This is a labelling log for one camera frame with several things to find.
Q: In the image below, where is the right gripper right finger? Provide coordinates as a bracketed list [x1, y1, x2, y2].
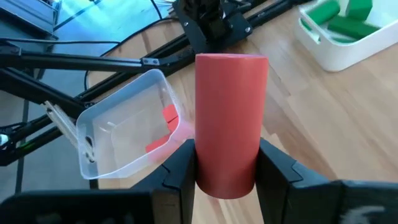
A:
[256, 136, 305, 224]

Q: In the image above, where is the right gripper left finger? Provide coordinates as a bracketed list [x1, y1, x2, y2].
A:
[129, 138, 195, 224]

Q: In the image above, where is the red rectangular wooden block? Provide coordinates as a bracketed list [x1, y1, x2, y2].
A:
[145, 133, 172, 154]

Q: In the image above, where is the red wooden cylinder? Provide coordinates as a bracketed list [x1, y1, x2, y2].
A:
[195, 53, 270, 200]

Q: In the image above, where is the green rectangular wooden block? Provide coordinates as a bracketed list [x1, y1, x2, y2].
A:
[326, 15, 381, 40]

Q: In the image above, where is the green wooden cylinder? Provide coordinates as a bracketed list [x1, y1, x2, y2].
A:
[306, 0, 341, 26]

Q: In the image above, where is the green wooden cube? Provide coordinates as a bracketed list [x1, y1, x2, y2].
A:
[345, 0, 373, 21]

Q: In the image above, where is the clear plastic bin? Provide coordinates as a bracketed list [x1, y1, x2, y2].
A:
[75, 68, 195, 180]

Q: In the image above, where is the silver metal bracket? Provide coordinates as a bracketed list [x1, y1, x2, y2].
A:
[43, 100, 96, 164]

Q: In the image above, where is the white bin with handle cutout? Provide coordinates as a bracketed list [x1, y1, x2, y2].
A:
[294, 0, 398, 73]

